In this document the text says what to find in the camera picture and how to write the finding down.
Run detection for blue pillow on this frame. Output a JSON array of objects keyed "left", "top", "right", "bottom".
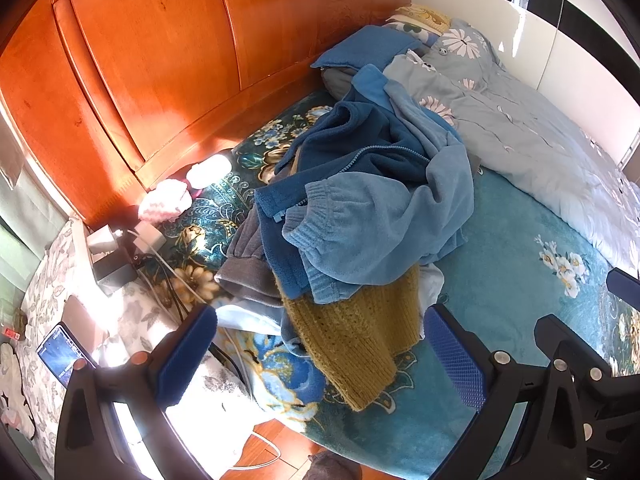
[{"left": 310, "top": 25, "right": 431, "bottom": 78}]

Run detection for teal floral blanket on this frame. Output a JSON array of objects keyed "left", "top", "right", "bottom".
[{"left": 145, "top": 87, "right": 640, "bottom": 480}]

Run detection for yellow pillow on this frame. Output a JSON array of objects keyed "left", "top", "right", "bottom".
[{"left": 407, "top": 4, "right": 453, "bottom": 31}]

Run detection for dark blue fleece zip jacket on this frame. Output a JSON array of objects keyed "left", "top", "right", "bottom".
[{"left": 255, "top": 64, "right": 463, "bottom": 303}]

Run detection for white silky cloth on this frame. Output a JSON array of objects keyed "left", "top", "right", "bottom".
[{"left": 417, "top": 262, "right": 446, "bottom": 311}]

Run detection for pink and white knit cloth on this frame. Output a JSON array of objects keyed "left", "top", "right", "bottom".
[{"left": 136, "top": 179, "right": 195, "bottom": 224}]

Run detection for mustard knit sweater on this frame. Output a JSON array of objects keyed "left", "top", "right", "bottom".
[{"left": 280, "top": 260, "right": 423, "bottom": 413}]

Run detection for dark grey cushion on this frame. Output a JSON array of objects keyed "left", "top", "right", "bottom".
[{"left": 320, "top": 67, "right": 358, "bottom": 101}]

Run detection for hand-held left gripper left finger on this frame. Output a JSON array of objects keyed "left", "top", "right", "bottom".
[{"left": 54, "top": 304, "right": 219, "bottom": 480}]

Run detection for light blue fleece top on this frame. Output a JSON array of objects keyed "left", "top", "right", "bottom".
[{"left": 382, "top": 77, "right": 463, "bottom": 153}]

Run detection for light blue fleece pants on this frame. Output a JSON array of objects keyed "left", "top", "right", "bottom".
[{"left": 281, "top": 145, "right": 475, "bottom": 306}]

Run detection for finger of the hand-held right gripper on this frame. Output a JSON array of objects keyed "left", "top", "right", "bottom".
[
  {"left": 533, "top": 313, "right": 617, "bottom": 382},
  {"left": 606, "top": 267, "right": 640, "bottom": 307}
]

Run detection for smartphone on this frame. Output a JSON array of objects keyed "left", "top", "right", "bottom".
[{"left": 37, "top": 324, "right": 99, "bottom": 390}]

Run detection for orange wooden headboard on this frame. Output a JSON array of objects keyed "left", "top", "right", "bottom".
[{"left": 0, "top": 0, "right": 412, "bottom": 231}]

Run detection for grey fuzzy object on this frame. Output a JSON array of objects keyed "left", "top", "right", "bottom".
[{"left": 306, "top": 449, "right": 363, "bottom": 480}]

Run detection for light blue floral duvet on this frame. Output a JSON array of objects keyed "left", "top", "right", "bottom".
[{"left": 385, "top": 19, "right": 640, "bottom": 281}]

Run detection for floral pillow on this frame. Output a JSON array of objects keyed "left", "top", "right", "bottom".
[{"left": 385, "top": 7, "right": 453, "bottom": 48}]

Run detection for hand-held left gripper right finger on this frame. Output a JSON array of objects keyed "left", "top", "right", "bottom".
[{"left": 423, "top": 303, "right": 587, "bottom": 480}]

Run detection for black cable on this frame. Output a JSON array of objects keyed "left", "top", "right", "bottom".
[{"left": 131, "top": 252, "right": 213, "bottom": 313}]

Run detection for white cable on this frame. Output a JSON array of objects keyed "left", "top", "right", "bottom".
[{"left": 220, "top": 325, "right": 283, "bottom": 472}]

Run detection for white charger block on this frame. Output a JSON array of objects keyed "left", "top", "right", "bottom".
[
  {"left": 132, "top": 221, "right": 167, "bottom": 256},
  {"left": 86, "top": 225, "right": 126, "bottom": 257}
]

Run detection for green curtain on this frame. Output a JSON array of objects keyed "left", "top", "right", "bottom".
[{"left": 0, "top": 175, "right": 68, "bottom": 291}]

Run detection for white glossy wardrobe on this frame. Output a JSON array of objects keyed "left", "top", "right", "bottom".
[{"left": 410, "top": 0, "right": 640, "bottom": 171}]

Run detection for grey box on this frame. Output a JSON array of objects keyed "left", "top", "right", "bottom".
[{"left": 92, "top": 255, "right": 139, "bottom": 297}]

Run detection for grey floral nightstand cloth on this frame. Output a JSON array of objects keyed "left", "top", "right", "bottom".
[{"left": 20, "top": 220, "right": 251, "bottom": 480}]

